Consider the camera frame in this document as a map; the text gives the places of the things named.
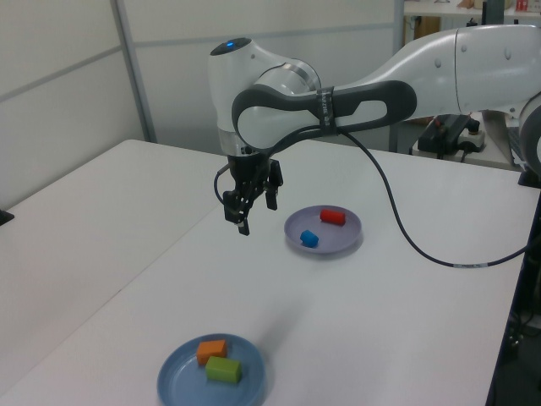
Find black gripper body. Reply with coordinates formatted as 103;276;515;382
227;151;272;188

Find red cylinder block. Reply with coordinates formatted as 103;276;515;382
320;208;348;227

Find orange block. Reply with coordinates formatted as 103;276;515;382
196;339;229;365

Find green block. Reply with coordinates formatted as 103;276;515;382
205;355;243;385

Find purple plate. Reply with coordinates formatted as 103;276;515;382
283;205;364;257

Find black control box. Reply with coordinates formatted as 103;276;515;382
417;113;486;161

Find blue plate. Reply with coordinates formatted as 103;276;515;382
156;333;269;406

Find wooden cabinet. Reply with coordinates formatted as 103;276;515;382
412;16;441;42

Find black monitor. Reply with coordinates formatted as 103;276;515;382
481;0;506;26

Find black cable strap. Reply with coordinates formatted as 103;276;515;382
314;85;340;137

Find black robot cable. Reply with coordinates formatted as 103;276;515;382
213;126;532;270

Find grey partition post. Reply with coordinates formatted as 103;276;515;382
391;0;407;54

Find black table side frame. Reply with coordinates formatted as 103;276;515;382
484;236;541;406

